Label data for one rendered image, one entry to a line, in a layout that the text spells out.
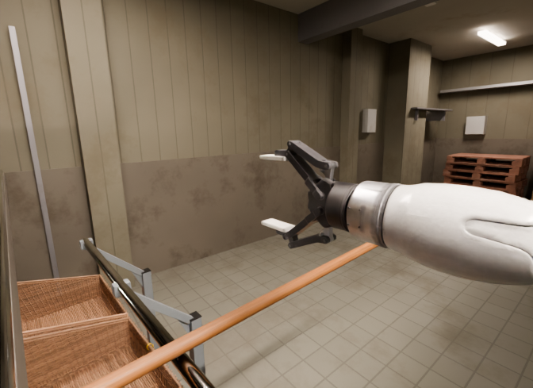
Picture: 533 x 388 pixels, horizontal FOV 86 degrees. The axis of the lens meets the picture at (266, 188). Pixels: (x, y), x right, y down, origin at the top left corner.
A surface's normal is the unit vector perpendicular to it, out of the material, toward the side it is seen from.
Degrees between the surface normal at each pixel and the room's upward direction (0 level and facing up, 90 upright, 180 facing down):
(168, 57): 90
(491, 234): 65
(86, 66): 90
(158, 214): 90
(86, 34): 90
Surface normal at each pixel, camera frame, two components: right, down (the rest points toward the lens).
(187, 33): 0.62, 0.14
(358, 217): -0.75, 0.15
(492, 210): -0.42, -0.62
